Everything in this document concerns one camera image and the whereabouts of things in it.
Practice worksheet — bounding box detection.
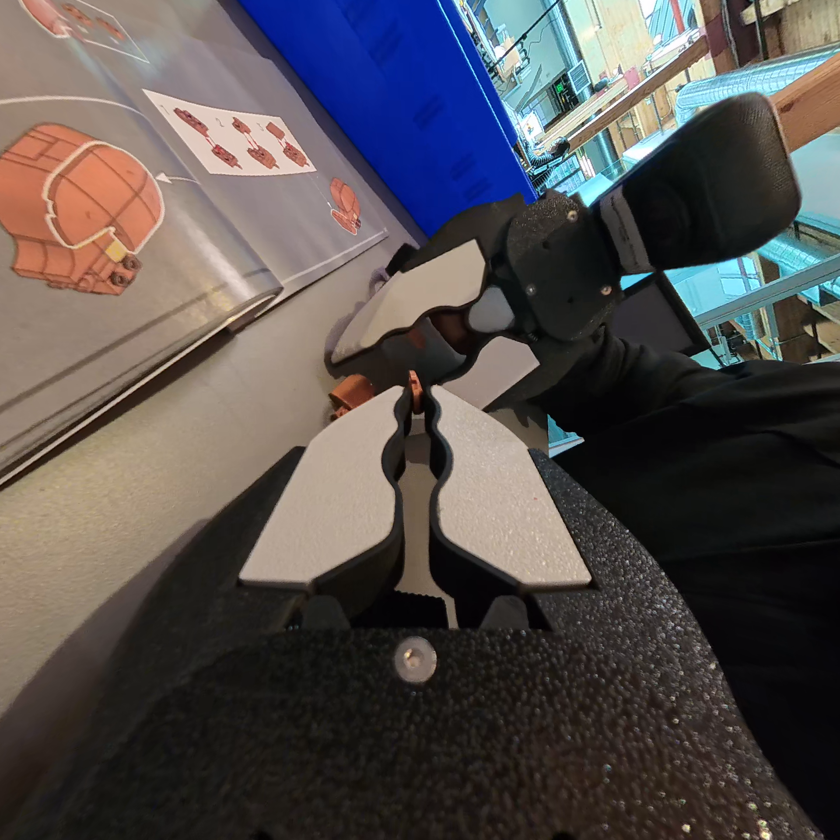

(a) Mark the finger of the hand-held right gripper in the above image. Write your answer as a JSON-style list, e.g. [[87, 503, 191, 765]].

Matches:
[[439, 338, 547, 409], [327, 239, 490, 367]]

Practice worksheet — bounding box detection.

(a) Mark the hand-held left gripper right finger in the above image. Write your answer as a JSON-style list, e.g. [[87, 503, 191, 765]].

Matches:
[[430, 389, 593, 590]]

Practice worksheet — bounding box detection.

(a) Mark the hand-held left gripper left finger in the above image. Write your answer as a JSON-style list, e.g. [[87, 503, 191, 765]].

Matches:
[[239, 389, 406, 589]]

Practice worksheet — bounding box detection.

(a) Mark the person's right forearm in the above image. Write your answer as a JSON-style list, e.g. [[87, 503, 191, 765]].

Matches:
[[525, 329, 788, 460]]

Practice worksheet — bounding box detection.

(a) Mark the grey desk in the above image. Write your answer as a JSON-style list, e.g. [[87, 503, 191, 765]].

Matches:
[[0, 217, 552, 775]]

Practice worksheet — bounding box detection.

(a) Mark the round brown brick assembly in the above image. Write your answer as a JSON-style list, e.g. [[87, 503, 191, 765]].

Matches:
[[329, 372, 383, 418]]

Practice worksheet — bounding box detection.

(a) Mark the row of blue plastic bins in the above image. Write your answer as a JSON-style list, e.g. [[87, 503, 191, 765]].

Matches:
[[237, 0, 539, 245]]

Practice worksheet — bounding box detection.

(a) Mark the grey instruction booklet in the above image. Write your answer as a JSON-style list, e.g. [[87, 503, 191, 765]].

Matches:
[[0, 0, 395, 481]]

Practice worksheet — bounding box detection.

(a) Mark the silver ventilation duct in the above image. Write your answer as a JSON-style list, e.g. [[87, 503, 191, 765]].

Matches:
[[676, 44, 840, 132]]

